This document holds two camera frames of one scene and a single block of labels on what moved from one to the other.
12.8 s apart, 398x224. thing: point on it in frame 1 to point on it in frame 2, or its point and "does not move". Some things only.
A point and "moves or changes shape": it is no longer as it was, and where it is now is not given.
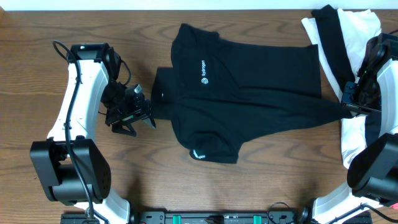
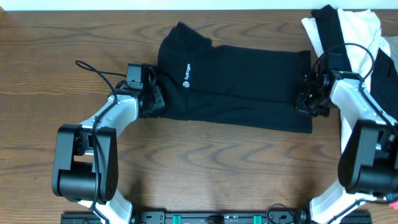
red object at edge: [395, 206] does not move
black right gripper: [349, 102] to [300, 106]
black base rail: [209, 218] does not move
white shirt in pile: [357, 27] does not move
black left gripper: [140, 107] to [159, 101]
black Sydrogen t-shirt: [220, 92] moves or changes shape
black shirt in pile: [334, 44] does not move
